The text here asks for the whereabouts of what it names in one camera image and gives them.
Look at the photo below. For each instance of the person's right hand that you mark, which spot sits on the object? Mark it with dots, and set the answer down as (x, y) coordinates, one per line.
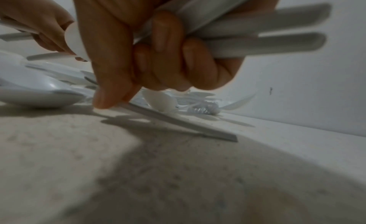
(114, 26)

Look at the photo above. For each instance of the person's left hand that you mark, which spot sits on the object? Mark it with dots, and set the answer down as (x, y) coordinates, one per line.
(31, 12)

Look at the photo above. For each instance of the white plastic spoon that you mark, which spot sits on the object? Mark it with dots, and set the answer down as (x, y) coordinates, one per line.
(77, 39)

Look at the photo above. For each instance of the white plastic knife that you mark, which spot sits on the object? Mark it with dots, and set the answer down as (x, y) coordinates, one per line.
(183, 123)

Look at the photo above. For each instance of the pile of white plastic cutlery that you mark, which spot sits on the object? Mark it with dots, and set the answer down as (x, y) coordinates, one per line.
(37, 87)

